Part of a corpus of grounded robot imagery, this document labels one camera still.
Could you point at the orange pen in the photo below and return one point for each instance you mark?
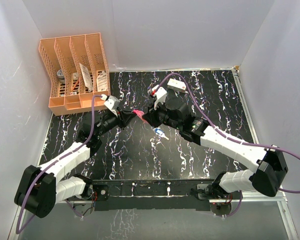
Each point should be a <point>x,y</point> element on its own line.
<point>75,85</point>

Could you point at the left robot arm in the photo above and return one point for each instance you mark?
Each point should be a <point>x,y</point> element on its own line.
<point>41,187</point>

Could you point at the white paper packet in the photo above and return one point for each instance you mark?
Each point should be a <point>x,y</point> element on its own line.
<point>86,77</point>

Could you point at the blue key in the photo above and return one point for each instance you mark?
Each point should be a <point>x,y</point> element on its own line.
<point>159,132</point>

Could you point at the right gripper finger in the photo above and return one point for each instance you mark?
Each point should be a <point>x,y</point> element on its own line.
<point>147,118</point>
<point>151,109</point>

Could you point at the round tin in organizer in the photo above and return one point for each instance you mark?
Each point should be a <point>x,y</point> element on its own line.
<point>60,75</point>

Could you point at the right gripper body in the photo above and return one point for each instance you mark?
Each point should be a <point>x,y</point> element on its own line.
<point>160,115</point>

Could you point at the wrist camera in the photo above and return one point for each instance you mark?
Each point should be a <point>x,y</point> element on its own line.
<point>112,103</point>
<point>159,94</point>

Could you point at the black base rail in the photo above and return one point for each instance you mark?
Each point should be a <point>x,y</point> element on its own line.
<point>163,194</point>

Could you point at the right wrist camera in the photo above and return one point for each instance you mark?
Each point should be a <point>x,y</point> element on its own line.
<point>159,94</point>

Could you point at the white box on table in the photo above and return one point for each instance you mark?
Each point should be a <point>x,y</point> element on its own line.
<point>176,85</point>

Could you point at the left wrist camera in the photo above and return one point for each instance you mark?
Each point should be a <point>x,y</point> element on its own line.
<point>112,103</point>

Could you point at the orange file organizer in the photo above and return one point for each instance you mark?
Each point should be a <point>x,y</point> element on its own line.
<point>67,53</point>

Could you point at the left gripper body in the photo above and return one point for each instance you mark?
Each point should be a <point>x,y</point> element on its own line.
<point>110,121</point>

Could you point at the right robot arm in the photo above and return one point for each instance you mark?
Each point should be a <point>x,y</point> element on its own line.
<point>266,167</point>

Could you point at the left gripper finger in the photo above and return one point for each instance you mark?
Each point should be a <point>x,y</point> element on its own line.
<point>124,121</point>
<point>127,114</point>

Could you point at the white labelled packet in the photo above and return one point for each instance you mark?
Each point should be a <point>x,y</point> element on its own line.
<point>102,81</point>

